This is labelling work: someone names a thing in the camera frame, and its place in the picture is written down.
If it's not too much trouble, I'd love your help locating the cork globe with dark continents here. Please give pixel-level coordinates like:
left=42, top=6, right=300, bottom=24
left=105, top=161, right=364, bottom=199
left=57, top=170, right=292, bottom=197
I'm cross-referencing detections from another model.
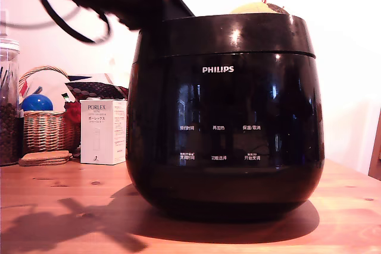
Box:
left=229, top=0, right=291, bottom=17

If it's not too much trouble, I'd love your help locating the small white wall fixture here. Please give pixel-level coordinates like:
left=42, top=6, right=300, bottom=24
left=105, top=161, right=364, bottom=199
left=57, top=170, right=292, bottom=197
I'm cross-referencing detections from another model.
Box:
left=0, top=10, right=10, bottom=38

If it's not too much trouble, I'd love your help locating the glass jar with coffee beans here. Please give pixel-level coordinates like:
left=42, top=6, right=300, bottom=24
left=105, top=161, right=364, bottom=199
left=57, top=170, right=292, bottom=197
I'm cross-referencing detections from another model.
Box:
left=0, top=38, right=21, bottom=167

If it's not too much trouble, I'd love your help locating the dark dotted fabric pouch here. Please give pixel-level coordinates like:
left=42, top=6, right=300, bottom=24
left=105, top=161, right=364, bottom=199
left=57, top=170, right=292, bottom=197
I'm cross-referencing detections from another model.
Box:
left=65, top=80, right=129, bottom=101

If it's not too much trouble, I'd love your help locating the blue ball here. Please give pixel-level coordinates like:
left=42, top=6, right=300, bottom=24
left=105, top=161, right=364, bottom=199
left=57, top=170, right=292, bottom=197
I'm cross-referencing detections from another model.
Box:
left=21, top=93, right=54, bottom=112

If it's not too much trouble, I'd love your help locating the woven wicker basket with handle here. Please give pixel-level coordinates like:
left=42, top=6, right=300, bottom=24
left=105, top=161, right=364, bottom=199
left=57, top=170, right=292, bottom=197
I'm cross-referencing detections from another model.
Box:
left=18, top=65, right=80, bottom=155

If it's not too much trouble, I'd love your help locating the red knitted item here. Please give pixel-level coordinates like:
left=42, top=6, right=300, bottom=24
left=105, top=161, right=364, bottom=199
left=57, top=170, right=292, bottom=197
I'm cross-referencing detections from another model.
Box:
left=64, top=102, right=82, bottom=133

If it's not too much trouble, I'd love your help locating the white Porlex cardboard box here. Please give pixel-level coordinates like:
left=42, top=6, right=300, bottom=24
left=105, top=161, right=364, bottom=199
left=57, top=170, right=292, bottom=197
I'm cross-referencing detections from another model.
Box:
left=79, top=99, right=128, bottom=166

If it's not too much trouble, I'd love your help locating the cork coaster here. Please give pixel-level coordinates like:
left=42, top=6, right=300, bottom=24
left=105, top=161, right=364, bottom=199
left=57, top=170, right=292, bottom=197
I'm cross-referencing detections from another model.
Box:
left=18, top=155, right=73, bottom=167
left=23, top=150, right=73, bottom=161

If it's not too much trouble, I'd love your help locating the thin black cable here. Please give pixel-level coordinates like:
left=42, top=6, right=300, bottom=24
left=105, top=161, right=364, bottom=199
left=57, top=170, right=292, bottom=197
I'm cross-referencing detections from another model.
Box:
left=0, top=10, right=111, bottom=42

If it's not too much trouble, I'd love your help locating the black Philips rice cooker body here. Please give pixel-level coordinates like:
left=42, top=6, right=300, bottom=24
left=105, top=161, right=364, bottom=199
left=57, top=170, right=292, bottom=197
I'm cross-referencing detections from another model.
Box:
left=125, top=53, right=326, bottom=212

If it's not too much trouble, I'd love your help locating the thick black cable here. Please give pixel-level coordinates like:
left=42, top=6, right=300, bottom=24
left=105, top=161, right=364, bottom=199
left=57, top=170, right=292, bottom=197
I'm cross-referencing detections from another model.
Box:
left=30, top=0, right=96, bottom=44

